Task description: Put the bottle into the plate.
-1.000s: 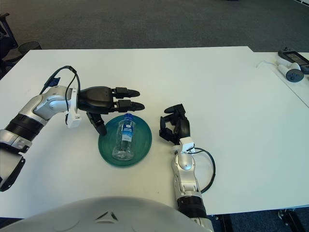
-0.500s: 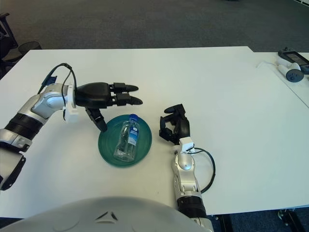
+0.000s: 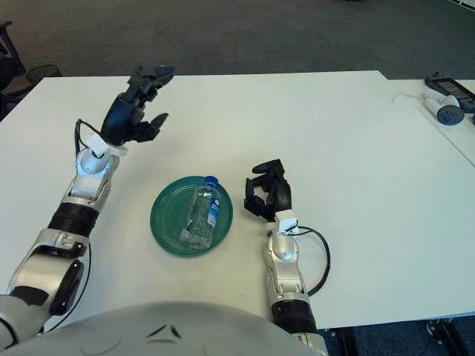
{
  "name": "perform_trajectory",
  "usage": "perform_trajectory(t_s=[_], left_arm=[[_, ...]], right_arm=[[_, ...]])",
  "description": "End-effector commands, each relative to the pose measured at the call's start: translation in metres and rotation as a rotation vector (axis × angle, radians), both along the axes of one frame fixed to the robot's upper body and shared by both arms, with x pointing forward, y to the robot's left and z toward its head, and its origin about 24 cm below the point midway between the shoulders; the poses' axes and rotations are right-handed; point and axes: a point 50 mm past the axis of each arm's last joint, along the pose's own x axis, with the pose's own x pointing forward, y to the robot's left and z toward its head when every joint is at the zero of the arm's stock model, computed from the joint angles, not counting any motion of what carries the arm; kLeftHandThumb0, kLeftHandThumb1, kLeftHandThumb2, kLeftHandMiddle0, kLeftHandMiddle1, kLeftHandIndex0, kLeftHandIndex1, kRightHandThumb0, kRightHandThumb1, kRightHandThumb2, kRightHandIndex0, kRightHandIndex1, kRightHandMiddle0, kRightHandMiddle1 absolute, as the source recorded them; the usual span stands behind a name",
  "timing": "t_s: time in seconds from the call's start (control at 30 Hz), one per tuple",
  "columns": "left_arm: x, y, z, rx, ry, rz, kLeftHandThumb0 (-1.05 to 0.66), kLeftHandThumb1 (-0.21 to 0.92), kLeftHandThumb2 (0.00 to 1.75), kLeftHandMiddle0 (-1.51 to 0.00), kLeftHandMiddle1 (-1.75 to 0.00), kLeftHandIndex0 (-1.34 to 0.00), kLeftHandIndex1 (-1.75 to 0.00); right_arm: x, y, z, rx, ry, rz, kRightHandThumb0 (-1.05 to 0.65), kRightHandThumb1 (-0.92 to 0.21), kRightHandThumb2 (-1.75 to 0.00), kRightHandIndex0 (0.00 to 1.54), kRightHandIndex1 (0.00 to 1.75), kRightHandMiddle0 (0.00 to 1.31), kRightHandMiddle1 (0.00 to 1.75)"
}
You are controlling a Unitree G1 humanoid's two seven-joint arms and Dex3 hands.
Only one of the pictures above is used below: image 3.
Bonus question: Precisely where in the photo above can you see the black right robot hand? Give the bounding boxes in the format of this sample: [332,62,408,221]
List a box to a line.
[243,158,293,223]

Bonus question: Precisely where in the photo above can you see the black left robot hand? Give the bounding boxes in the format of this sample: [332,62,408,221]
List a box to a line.
[100,65,175,146]

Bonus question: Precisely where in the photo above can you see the clear plastic water bottle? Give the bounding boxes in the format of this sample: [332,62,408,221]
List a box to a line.
[179,175,220,248]

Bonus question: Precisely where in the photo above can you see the green round plate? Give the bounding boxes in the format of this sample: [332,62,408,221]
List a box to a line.
[149,175,235,257]

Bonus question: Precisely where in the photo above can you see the black mesh waste bin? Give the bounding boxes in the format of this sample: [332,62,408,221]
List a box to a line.
[25,64,62,87]

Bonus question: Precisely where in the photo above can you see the black office chair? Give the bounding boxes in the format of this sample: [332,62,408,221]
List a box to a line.
[0,20,33,119]

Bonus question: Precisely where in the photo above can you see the grey robot torso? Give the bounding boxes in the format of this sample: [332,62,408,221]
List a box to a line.
[0,300,330,356]

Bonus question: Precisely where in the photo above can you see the white grey VR controller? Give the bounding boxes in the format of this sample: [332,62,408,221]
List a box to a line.
[422,88,465,127]

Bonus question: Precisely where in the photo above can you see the black handheld screen controller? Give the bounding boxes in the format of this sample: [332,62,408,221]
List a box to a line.
[425,72,475,111]

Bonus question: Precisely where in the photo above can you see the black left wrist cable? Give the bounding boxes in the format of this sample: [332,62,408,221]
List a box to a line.
[73,118,105,153]

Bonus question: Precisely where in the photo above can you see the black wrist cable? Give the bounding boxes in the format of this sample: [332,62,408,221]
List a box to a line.
[295,225,331,297]
[73,118,105,153]

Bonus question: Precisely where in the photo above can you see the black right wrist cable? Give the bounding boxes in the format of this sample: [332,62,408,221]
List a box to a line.
[295,225,331,297]

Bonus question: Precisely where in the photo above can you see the black table leg frame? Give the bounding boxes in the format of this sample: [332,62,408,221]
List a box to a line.
[332,328,359,356]
[426,319,475,356]

